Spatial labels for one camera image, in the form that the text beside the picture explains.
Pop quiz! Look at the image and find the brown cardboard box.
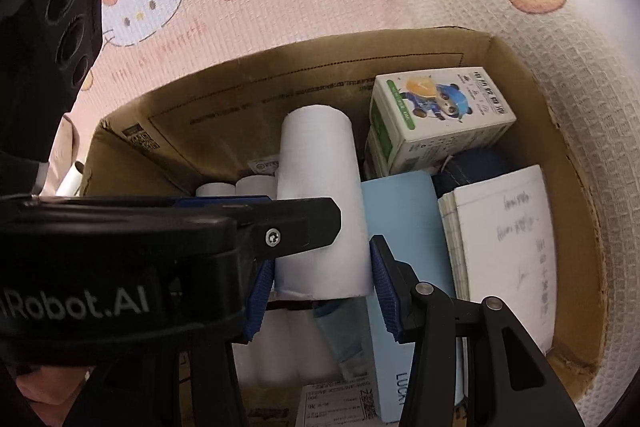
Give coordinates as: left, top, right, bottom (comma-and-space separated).
81, 25, 604, 427

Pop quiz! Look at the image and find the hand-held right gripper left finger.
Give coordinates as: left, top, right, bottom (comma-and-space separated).
65, 258, 277, 427

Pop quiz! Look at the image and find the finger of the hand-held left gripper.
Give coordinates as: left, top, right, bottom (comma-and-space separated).
169, 196, 343, 269

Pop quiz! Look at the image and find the white and green carton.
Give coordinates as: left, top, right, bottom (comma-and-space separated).
363, 66, 517, 180

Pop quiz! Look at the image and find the dark blue pouch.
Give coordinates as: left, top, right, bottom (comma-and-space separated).
431, 146, 512, 198

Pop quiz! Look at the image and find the white cardboard tube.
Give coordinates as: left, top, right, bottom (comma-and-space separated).
235, 175, 343, 385
274, 104, 375, 302
54, 161, 85, 198
194, 181, 296, 389

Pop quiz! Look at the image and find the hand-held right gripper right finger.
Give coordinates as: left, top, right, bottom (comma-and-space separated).
369, 234, 587, 427

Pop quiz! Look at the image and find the person's left hand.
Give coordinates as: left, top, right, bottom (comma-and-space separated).
16, 367, 91, 407

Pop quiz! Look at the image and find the teal plastic packet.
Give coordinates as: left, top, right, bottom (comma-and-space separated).
313, 299, 373, 379

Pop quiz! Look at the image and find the white notebook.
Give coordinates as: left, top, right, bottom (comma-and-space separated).
437, 164, 557, 355

